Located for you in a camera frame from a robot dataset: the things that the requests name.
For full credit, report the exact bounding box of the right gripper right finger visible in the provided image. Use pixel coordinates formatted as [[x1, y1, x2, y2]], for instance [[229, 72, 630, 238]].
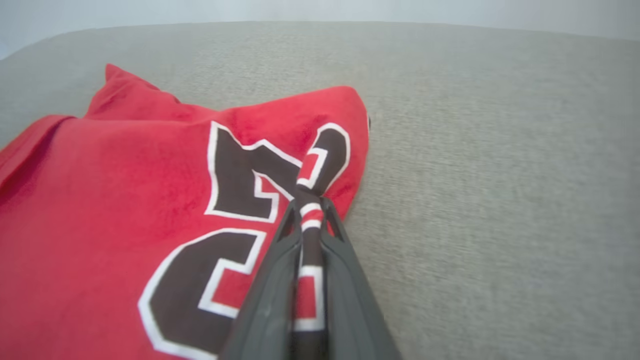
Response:
[[320, 197, 403, 360]]

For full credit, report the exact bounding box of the grey fabric sofa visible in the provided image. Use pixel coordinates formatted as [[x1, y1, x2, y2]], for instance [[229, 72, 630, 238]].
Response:
[[0, 21, 640, 360]]

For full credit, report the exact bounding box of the red basketball jersey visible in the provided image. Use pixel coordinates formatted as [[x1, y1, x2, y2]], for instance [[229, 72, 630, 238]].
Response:
[[0, 63, 371, 360]]

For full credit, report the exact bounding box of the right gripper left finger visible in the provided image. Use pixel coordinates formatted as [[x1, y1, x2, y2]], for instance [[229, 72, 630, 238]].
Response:
[[217, 199, 303, 360]]

